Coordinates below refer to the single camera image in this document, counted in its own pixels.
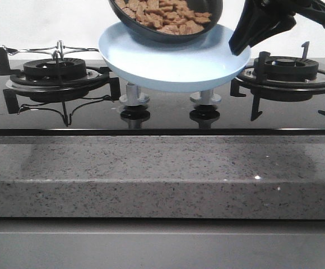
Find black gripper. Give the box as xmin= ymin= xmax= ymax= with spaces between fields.
xmin=229 ymin=0 xmax=325 ymax=55

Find brown meat pieces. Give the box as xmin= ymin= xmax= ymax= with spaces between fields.
xmin=115 ymin=0 xmax=212 ymax=35

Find black frying pan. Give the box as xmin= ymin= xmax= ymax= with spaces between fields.
xmin=108 ymin=0 xmax=223 ymax=44

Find light blue plate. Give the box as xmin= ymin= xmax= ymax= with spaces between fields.
xmin=99 ymin=22 xmax=251 ymax=92

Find right black gas burner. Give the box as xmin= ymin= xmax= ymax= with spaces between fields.
xmin=264 ymin=55 xmax=319 ymax=82

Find black gas burner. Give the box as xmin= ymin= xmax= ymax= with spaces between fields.
xmin=23 ymin=58 xmax=86 ymax=81
xmin=264 ymin=55 xmax=319 ymax=82

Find right black pan support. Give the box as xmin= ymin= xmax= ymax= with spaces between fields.
xmin=230 ymin=41 xmax=325 ymax=121

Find black pan support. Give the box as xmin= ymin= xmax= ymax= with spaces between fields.
xmin=0 ymin=47 xmax=121 ymax=114
xmin=230 ymin=41 xmax=325 ymax=121

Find silver right stove knob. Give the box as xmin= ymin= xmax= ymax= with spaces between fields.
xmin=190 ymin=89 xmax=221 ymax=105

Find silver stove knob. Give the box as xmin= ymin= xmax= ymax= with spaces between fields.
xmin=190 ymin=89 xmax=221 ymax=105
xmin=119 ymin=82 xmax=150 ymax=106

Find black glass cooktop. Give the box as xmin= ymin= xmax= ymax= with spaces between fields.
xmin=0 ymin=74 xmax=325 ymax=136

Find silver left stove knob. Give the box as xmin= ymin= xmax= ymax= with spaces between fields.
xmin=119 ymin=82 xmax=150 ymax=106

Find left black pan support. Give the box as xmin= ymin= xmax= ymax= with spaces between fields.
xmin=0 ymin=47 xmax=121 ymax=114

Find left black gas burner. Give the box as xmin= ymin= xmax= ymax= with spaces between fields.
xmin=23 ymin=58 xmax=86 ymax=81

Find grey cabinet drawer front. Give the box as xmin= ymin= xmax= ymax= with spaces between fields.
xmin=0 ymin=219 xmax=325 ymax=268

